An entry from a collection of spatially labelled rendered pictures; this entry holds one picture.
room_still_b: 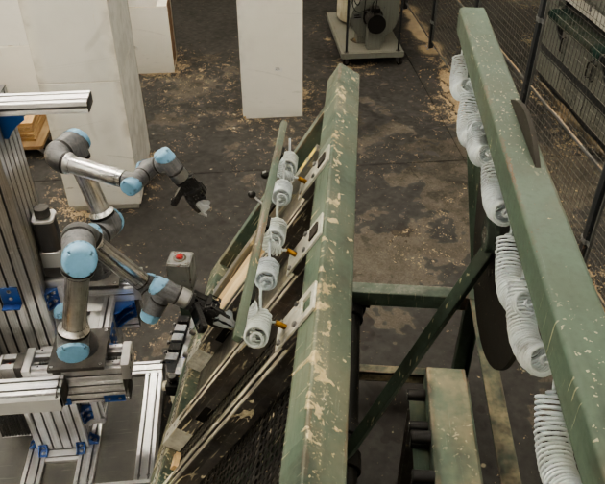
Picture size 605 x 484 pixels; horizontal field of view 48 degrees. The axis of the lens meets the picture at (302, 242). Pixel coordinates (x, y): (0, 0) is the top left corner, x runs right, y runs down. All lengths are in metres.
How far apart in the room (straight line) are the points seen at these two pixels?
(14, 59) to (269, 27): 2.36
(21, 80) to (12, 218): 4.41
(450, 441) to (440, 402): 0.11
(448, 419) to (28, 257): 1.80
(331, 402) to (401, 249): 3.64
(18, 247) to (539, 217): 1.95
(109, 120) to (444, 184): 2.71
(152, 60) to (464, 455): 6.70
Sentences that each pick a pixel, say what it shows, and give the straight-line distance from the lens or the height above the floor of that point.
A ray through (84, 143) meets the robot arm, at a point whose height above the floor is 1.62.
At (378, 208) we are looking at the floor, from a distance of 5.46.
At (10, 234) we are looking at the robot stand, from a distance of 2.80.
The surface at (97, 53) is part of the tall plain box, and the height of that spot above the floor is 1.29.
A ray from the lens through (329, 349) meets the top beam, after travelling 1.57.
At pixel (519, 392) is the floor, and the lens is 4.22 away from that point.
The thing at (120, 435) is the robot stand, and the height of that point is 0.21.
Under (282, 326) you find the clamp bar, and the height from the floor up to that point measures 1.85.
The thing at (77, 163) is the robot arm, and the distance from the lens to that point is 2.96.
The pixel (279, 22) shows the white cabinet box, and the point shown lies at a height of 0.93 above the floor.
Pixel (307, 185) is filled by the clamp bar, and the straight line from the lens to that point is 2.27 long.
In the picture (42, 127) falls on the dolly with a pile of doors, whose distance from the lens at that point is 6.75.
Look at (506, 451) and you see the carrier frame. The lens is 2.93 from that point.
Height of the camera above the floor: 3.08
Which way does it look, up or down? 37 degrees down
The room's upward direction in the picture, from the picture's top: straight up
